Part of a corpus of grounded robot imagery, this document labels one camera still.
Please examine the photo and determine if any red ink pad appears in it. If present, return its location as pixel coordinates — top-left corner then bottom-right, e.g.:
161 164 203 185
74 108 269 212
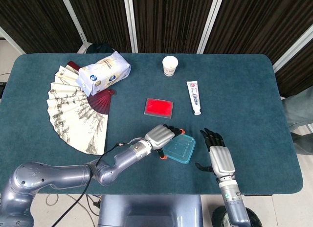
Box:
143 98 174 119

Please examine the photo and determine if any teal felt table cover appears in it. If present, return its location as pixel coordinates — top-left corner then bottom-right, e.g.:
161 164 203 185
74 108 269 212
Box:
0 53 304 196

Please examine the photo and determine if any wide white partition post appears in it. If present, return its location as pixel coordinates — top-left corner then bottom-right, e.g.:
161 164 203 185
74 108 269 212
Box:
197 0 225 54

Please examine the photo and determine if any white toothpaste tube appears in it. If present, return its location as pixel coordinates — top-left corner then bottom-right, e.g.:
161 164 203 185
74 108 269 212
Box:
186 80 202 116

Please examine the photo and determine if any black round wheel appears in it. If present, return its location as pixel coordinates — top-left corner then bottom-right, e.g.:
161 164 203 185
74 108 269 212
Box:
211 206 264 227

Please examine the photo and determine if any white paper cup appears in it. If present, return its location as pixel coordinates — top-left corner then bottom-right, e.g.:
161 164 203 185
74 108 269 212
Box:
162 55 179 77

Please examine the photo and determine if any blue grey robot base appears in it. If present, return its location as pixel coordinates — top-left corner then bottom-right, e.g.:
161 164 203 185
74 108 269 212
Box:
97 194 205 227

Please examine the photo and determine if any slim white partition post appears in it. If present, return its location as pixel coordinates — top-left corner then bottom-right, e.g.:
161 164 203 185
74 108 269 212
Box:
58 0 90 54

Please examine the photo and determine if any double white partition post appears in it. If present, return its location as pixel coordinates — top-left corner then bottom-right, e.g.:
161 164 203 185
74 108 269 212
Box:
123 0 138 54

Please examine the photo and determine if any painted paper folding fan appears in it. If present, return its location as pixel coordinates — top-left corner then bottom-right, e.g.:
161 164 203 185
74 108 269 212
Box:
45 60 117 156

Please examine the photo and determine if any dark backpack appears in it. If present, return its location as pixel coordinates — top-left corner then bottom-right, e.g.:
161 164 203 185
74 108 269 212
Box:
86 43 115 54

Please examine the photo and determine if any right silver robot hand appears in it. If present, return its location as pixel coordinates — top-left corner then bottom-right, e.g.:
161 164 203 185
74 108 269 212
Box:
195 128 237 180

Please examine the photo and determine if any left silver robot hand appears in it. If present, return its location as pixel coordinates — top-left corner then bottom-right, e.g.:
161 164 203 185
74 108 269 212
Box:
144 124 186 160

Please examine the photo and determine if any person's grey trouser leg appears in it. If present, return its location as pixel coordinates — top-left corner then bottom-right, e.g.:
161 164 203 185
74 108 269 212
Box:
282 86 313 156

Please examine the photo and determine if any white tissue pack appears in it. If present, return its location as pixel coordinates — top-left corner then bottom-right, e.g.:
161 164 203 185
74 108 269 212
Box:
75 51 132 97

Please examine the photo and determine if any clear plastic container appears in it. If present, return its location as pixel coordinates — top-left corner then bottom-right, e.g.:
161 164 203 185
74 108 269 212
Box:
166 137 194 161

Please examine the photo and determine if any teal container lid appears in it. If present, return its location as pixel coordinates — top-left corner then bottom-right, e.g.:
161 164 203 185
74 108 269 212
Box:
162 135 197 165

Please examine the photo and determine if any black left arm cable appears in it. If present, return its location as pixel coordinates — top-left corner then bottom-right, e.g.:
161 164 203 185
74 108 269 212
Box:
50 141 128 227

